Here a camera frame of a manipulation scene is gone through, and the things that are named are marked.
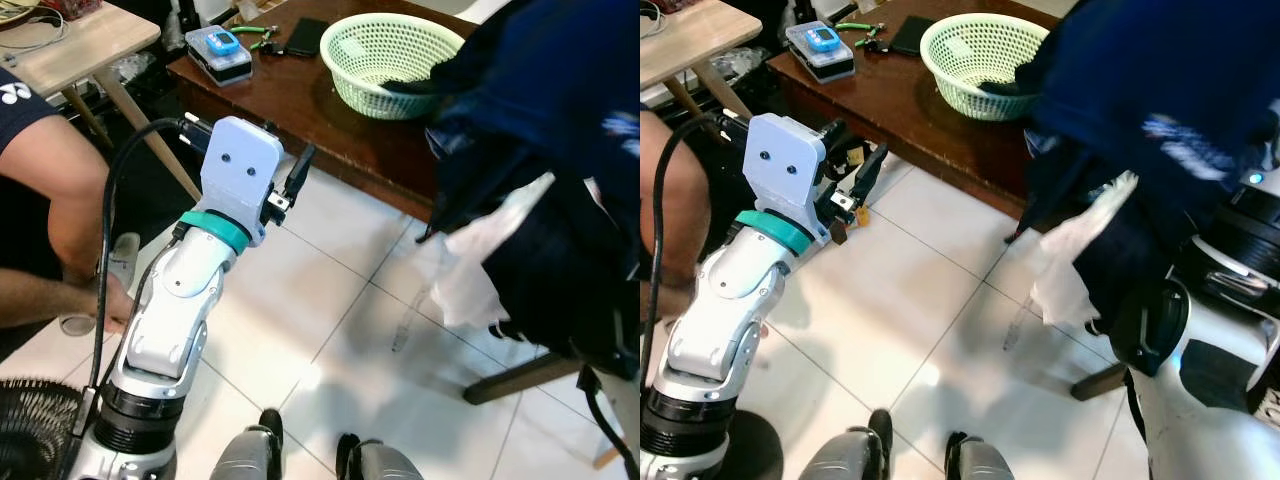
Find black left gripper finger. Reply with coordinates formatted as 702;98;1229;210
852;143;891;216
286;143;318;203

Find dark brown wooden table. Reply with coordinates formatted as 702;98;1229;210
768;0;1061;219
165;0;481;223

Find light green plastic basket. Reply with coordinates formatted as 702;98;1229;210
918;12;1051;123
318;14;467;122

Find black phone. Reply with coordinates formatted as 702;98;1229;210
888;14;939;57
283;17;332;59

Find blue and white box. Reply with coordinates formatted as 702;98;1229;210
184;27;254;87
785;20;858;84

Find clear plastic cup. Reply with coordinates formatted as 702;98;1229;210
58;233;141;338

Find person in navy clothes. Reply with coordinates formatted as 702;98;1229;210
0;62;139;339
640;108;716;321

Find white crumpled cloth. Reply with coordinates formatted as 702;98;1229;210
1028;170;1141;329
430;172;557;331

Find light wooden table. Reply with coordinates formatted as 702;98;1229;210
640;0;766;121
0;0;201;201

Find grey robot left leg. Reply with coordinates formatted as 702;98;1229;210
800;408;894;480
208;408;286;480

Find grey robot leg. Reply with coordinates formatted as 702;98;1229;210
800;408;894;480
943;432;1016;480
208;408;286;480
335;432;426;480

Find grey robot right leg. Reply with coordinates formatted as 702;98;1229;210
943;432;1016;480
335;432;426;480

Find black floor fan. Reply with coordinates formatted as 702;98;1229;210
0;378;89;480

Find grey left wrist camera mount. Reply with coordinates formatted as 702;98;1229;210
745;112;831;248
198;115;287;248

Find green handled pliers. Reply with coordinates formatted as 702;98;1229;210
238;24;283;53
835;18;889;51

